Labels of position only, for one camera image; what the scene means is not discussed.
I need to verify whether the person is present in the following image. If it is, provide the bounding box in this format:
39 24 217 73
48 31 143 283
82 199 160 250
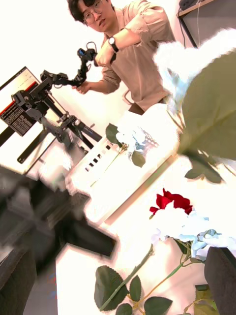
67 0 177 116

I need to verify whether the loose green leaf twig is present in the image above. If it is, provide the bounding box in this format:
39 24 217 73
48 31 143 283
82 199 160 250
183 284 220 315

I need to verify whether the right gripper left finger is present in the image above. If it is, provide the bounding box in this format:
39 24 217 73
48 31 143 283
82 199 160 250
0 247 38 315

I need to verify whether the black jointed handheld control arm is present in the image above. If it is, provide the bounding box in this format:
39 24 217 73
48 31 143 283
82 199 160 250
11 41 99 121

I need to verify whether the black wristwatch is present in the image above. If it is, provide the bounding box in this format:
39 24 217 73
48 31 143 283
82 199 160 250
108 36 119 54

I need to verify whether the shallow white box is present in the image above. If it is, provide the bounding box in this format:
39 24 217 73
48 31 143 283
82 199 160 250
65 103 184 226

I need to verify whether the desk with black frame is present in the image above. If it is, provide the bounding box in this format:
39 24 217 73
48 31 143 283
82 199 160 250
177 0 236 49

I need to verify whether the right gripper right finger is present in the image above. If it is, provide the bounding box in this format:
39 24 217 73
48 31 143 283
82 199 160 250
204 247 236 315

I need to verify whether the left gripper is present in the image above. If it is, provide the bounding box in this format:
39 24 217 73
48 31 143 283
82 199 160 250
30 181 117 257

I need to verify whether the person's right hand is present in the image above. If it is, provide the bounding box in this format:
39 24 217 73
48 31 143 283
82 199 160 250
71 81 92 95

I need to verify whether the person's left hand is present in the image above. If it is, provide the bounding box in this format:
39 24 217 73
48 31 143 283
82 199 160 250
94 40 117 67

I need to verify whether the pale blue flower with stem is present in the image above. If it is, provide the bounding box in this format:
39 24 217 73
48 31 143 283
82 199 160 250
115 203 236 315
89 123 159 188
153 28 236 185

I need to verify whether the black tripod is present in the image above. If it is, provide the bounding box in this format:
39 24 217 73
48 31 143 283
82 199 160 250
0 94 103 173

